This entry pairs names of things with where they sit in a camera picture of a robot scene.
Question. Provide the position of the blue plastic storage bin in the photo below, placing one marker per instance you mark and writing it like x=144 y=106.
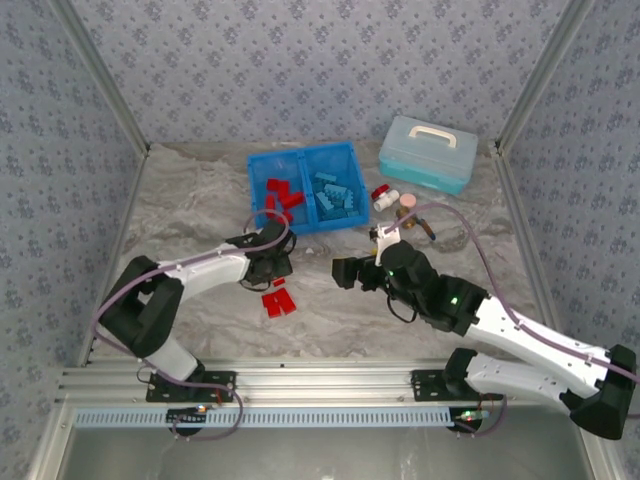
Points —
x=340 y=160
x=265 y=167

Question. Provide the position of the aluminium frame post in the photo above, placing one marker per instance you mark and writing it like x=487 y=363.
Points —
x=545 y=75
x=100 y=75

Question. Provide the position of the pink round disc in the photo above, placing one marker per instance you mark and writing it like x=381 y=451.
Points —
x=407 y=200

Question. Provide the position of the long aluminium mounting rail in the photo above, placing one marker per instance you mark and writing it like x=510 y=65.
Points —
x=320 y=382

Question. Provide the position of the aluminium table side rail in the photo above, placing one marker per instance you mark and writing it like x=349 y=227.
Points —
x=520 y=225
x=132 y=200

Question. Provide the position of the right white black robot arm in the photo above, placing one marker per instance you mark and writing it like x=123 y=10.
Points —
x=525 y=335

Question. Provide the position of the black LED controller board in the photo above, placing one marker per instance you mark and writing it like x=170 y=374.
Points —
x=187 y=415
x=470 y=416

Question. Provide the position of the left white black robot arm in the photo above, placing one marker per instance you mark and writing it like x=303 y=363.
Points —
x=210 y=267

